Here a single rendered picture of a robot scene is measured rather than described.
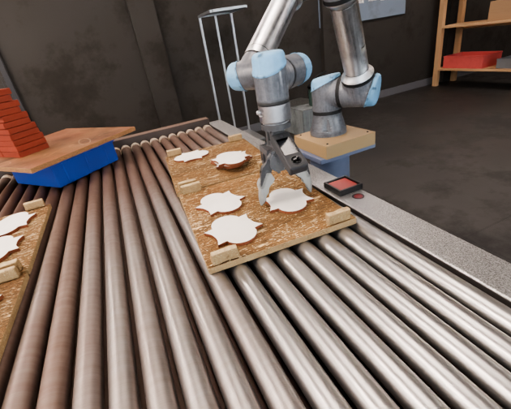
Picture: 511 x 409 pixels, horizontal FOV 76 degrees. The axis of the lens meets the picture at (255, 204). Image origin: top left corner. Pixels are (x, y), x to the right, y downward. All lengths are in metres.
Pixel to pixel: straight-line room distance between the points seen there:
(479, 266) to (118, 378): 0.62
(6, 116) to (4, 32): 3.16
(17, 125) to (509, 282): 1.59
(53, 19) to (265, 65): 4.04
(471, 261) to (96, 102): 4.39
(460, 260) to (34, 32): 4.51
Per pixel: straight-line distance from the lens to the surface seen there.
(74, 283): 0.84
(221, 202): 0.89
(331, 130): 1.38
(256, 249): 0.69
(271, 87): 0.75
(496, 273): 0.70
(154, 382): 0.55
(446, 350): 0.56
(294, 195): 0.86
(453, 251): 0.73
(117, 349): 0.62
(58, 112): 4.70
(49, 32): 4.66
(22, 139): 1.60
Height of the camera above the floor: 1.33
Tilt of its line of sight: 27 degrees down
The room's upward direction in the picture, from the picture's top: 10 degrees counter-clockwise
